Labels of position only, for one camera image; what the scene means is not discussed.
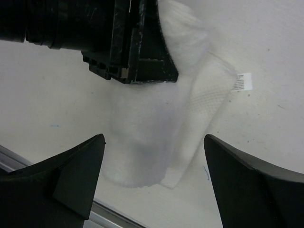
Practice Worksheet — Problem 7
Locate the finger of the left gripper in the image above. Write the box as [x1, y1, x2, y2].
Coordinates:
[128, 0, 179, 85]

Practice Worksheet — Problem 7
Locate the aluminium rail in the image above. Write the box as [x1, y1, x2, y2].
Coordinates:
[0, 144, 148, 228]

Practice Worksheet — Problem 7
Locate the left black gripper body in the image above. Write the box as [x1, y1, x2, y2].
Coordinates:
[0, 0, 130, 84]

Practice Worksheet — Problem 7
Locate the white towel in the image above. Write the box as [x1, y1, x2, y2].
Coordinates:
[101, 0, 238, 189]

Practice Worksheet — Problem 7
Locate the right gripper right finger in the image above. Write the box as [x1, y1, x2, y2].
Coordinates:
[204, 134, 304, 228]

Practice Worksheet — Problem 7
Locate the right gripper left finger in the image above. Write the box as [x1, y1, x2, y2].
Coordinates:
[0, 133, 106, 228]

